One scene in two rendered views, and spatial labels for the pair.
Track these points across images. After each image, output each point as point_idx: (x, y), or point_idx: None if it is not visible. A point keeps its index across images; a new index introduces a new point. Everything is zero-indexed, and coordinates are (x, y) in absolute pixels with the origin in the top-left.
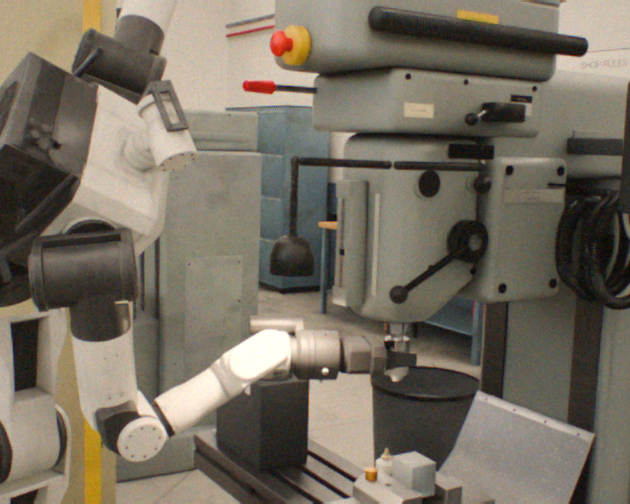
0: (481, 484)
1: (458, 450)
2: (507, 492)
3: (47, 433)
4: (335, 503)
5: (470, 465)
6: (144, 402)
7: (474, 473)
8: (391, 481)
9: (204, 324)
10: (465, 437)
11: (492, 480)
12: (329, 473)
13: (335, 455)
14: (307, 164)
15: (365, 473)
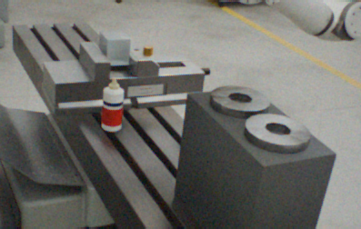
0: None
1: None
2: None
3: None
4: (174, 73)
5: None
6: (334, 3)
7: None
8: (132, 51)
9: None
10: None
11: None
12: (152, 169)
13: (133, 201)
14: None
15: (153, 50)
